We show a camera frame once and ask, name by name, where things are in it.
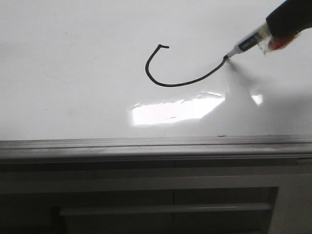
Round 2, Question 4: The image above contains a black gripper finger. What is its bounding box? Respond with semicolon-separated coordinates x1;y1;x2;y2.
266;0;312;37

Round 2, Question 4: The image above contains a white whiteboard marker pen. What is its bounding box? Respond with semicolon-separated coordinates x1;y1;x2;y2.
223;23;302;60

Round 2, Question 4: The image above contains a grey cabinet with drawer handle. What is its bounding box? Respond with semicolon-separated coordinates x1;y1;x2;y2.
0;159;312;234

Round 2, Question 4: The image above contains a white whiteboard with aluminium frame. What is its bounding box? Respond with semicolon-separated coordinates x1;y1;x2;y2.
0;0;312;163

